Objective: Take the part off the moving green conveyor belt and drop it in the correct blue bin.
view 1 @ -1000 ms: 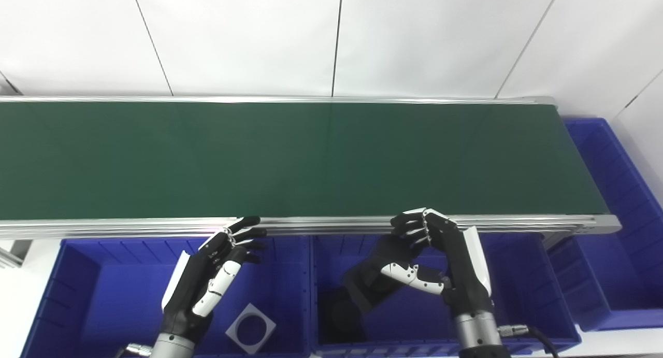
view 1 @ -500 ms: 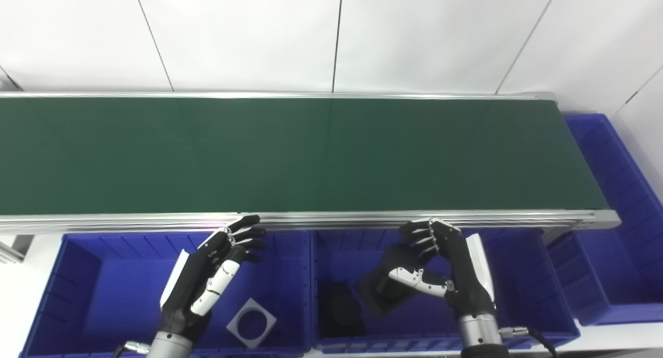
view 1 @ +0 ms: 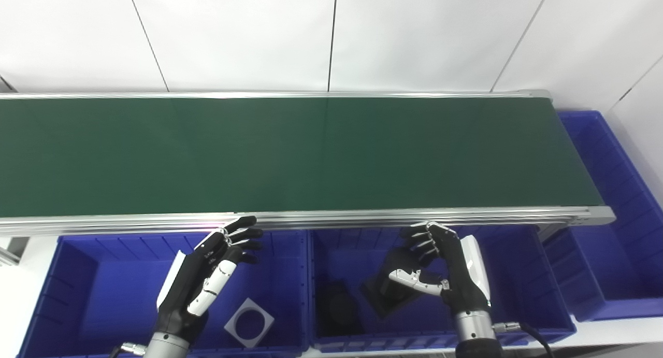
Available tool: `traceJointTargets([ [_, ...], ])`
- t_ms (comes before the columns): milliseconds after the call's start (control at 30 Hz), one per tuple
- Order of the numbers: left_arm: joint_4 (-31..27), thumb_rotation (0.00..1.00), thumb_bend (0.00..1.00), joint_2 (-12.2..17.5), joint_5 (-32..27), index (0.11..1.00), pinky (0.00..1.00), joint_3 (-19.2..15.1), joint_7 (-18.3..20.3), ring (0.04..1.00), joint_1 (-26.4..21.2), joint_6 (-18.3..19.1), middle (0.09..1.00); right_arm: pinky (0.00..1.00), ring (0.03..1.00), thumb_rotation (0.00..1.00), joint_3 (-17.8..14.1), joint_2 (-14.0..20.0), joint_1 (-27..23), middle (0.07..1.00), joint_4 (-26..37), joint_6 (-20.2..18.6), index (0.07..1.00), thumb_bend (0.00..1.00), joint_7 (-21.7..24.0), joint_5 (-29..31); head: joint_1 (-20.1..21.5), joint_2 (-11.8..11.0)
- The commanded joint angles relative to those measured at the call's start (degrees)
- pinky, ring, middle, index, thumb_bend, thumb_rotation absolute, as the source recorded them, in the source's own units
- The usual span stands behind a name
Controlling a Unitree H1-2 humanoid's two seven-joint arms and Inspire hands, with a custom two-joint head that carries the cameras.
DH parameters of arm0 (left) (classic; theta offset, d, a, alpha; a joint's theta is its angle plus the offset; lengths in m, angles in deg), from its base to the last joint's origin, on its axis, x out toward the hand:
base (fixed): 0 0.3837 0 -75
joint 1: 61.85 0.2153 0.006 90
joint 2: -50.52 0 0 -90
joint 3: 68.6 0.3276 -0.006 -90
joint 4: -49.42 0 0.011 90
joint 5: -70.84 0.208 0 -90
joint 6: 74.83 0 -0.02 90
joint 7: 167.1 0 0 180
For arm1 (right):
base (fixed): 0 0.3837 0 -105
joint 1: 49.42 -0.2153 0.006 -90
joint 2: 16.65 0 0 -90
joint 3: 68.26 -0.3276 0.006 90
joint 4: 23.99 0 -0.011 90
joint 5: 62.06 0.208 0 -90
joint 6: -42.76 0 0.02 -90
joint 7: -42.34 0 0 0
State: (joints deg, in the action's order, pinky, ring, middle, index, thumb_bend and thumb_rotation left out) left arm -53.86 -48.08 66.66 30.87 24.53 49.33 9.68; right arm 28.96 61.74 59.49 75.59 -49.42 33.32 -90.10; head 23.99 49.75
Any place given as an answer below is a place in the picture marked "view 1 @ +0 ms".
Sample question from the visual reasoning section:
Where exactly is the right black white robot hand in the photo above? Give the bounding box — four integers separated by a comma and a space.
388, 221, 493, 316

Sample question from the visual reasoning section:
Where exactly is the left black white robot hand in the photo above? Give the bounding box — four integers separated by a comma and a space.
155, 216, 265, 344

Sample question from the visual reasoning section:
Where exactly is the black cylinder block part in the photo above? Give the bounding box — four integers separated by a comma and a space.
316, 280, 363, 338
360, 247, 446, 320

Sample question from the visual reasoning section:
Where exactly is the blue plastic bin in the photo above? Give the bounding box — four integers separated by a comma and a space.
18, 230, 310, 358
539, 110, 663, 322
308, 224, 577, 353

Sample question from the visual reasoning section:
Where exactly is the green conveyor belt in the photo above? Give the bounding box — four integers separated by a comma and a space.
0, 90, 617, 238
0, 96, 606, 219

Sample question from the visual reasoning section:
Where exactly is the aluminium conveyor leg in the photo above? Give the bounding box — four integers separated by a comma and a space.
0, 237, 29, 268

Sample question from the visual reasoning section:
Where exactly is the white square plate with hole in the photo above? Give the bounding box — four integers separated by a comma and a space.
224, 297, 275, 348

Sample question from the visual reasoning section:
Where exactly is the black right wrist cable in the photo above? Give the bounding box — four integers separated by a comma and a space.
492, 321, 555, 358

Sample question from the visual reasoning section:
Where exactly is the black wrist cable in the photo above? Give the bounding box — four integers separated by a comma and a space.
109, 341, 148, 358
492, 321, 555, 358

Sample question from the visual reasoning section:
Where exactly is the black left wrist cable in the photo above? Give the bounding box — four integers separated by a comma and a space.
109, 341, 148, 358

